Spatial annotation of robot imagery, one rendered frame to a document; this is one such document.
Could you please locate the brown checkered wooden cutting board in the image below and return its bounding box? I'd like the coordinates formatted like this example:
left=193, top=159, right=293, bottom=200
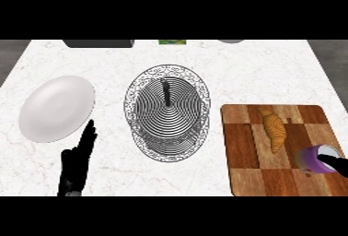
left=218, top=103, right=348, bottom=197

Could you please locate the tiered wire basket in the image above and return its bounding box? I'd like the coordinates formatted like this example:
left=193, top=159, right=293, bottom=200
left=120, top=64, right=212, bottom=163

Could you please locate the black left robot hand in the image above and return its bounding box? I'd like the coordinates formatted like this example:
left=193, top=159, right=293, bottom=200
left=56, top=119, right=98, bottom=195

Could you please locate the white oval plate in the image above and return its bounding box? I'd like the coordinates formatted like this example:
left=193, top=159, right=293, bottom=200
left=17, top=75, right=95, bottom=144

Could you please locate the green and yellow box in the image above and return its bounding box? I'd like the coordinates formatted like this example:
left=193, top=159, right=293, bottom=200
left=157, top=40, right=187, bottom=46

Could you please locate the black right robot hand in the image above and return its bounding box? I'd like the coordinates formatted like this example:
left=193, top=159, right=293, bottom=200
left=315, top=154, right=348, bottom=179

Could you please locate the golden brown croissant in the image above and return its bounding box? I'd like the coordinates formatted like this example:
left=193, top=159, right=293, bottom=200
left=255, top=105, right=287, bottom=155

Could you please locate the purple can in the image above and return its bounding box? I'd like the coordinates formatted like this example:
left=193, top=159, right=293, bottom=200
left=294, top=144, right=343, bottom=174

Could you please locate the dark grey flat appliance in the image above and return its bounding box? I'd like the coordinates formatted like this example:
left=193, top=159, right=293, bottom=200
left=61, top=40, right=135, bottom=49

